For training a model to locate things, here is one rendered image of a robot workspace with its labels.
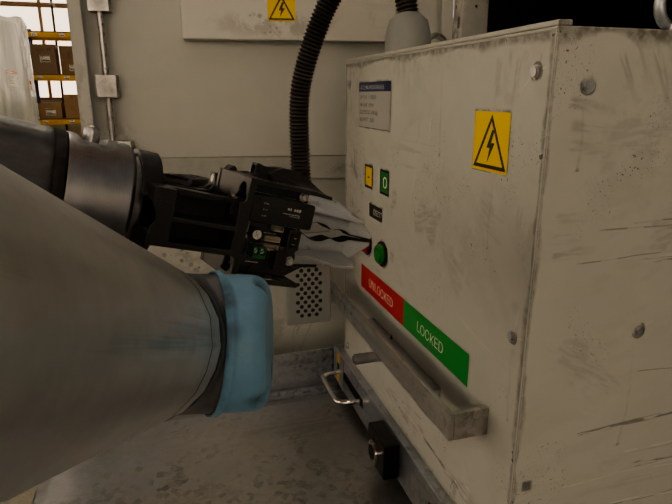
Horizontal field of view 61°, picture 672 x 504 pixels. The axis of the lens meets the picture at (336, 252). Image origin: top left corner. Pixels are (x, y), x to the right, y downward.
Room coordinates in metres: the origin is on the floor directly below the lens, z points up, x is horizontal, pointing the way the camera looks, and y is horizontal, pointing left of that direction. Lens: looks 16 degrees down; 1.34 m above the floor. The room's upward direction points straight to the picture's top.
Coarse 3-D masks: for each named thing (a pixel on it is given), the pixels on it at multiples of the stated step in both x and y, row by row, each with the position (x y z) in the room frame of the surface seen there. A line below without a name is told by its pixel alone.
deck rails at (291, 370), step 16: (304, 352) 0.90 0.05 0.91; (320, 352) 0.91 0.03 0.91; (288, 368) 0.89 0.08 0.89; (304, 368) 0.90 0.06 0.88; (320, 368) 0.91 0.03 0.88; (272, 384) 0.88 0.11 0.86; (288, 384) 0.89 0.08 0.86; (304, 384) 0.90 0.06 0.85; (320, 384) 0.90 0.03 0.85; (336, 384) 0.90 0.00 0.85; (272, 400) 0.85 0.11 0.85
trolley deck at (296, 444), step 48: (144, 432) 0.76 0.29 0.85; (192, 432) 0.76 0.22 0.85; (240, 432) 0.76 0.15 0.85; (288, 432) 0.76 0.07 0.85; (336, 432) 0.76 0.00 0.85; (48, 480) 0.65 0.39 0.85; (96, 480) 0.65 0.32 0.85; (144, 480) 0.65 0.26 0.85; (192, 480) 0.65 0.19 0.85; (240, 480) 0.65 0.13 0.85; (288, 480) 0.65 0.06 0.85; (336, 480) 0.65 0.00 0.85; (384, 480) 0.65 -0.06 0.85
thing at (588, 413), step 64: (576, 64) 0.42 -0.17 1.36; (640, 64) 0.44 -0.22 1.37; (576, 128) 0.42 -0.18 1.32; (640, 128) 0.44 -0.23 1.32; (576, 192) 0.43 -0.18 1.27; (640, 192) 0.44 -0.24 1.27; (576, 256) 0.43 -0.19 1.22; (640, 256) 0.45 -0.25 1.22; (576, 320) 0.43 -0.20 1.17; (640, 320) 0.45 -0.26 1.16; (576, 384) 0.43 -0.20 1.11; (640, 384) 0.45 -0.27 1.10; (576, 448) 0.44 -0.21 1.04; (640, 448) 0.46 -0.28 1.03
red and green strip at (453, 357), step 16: (368, 272) 0.78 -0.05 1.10; (368, 288) 0.78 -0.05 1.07; (384, 288) 0.72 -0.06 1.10; (384, 304) 0.71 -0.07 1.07; (400, 304) 0.66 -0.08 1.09; (400, 320) 0.66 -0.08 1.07; (416, 320) 0.62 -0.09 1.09; (416, 336) 0.61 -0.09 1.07; (432, 336) 0.58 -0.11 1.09; (432, 352) 0.57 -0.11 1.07; (448, 352) 0.54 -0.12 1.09; (464, 352) 0.51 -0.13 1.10; (448, 368) 0.54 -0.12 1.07; (464, 368) 0.51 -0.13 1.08; (464, 384) 0.50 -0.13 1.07
